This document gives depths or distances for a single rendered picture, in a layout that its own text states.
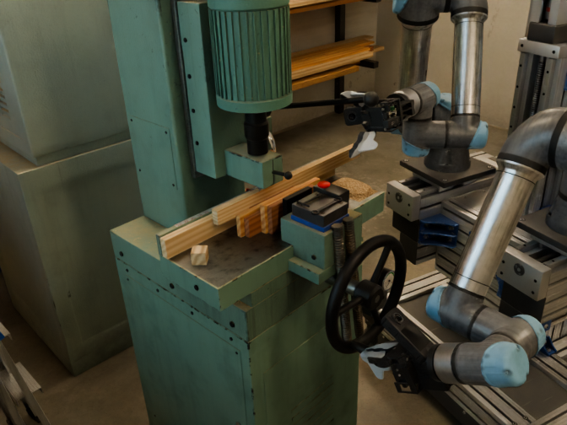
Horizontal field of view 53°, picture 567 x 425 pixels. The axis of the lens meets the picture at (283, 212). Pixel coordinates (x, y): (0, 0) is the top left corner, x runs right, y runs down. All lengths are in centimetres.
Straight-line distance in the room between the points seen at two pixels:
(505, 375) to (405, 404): 119
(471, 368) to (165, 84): 92
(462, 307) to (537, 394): 91
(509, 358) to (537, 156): 39
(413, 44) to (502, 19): 301
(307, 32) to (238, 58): 347
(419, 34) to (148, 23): 75
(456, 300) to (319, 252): 31
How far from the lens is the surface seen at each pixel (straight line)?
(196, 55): 136
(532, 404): 201
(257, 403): 149
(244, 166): 139
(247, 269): 125
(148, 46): 144
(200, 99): 139
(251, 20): 122
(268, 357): 144
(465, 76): 161
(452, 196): 197
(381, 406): 219
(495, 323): 116
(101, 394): 236
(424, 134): 157
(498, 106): 483
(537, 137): 118
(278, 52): 126
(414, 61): 176
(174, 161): 149
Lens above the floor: 159
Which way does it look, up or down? 28 degrees down
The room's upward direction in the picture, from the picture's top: 2 degrees counter-clockwise
